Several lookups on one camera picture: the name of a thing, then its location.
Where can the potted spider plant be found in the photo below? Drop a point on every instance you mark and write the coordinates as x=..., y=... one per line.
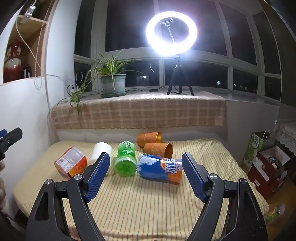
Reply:
x=113, y=83

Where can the green plastic bottle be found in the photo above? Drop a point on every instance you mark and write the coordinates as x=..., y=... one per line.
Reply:
x=274, y=215

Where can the white power plug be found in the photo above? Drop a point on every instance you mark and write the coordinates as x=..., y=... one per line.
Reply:
x=73, y=88

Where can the blue orange drink bottle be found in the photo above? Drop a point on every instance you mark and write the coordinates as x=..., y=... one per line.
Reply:
x=155, y=168

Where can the dark bottle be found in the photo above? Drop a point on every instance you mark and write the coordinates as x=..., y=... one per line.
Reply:
x=27, y=71

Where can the white cup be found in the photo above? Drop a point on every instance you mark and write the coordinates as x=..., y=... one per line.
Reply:
x=99, y=150

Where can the green paper bag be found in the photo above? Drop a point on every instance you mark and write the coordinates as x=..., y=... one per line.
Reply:
x=253, y=150

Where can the person's left hand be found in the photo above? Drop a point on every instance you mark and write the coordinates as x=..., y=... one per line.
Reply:
x=1, y=194

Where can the red cardboard box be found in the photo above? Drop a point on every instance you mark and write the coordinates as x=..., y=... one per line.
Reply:
x=263, y=176

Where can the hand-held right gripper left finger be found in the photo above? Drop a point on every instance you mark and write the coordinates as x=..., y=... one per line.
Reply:
x=98, y=176

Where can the beige checked cloth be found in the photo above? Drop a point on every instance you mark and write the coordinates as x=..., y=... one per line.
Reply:
x=138, y=111

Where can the white lace cloth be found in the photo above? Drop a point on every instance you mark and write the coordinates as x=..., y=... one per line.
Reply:
x=286, y=135

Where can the wooden shelf cabinet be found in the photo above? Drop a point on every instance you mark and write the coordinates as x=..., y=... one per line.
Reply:
x=38, y=46

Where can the yellow striped bed sheet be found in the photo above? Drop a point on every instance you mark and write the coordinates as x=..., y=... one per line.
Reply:
x=138, y=208

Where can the copper metallic cup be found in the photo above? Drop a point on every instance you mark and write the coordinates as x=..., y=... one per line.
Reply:
x=148, y=139
x=155, y=149

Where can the red ceramic vase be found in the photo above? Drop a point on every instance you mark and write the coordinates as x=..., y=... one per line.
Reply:
x=12, y=64

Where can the green plant saucer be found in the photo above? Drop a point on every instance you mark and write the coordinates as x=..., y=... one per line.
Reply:
x=108, y=95

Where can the black tripod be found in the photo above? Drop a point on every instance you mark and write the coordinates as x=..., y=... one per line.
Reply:
x=178, y=69

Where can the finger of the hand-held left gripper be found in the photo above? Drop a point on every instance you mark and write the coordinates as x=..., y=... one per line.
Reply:
x=11, y=136

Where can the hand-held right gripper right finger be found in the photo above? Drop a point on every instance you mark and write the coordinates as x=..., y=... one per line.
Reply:
x=192, y=176

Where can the green tea bottle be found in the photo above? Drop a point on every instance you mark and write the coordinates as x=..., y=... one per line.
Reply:
x=124, y=160

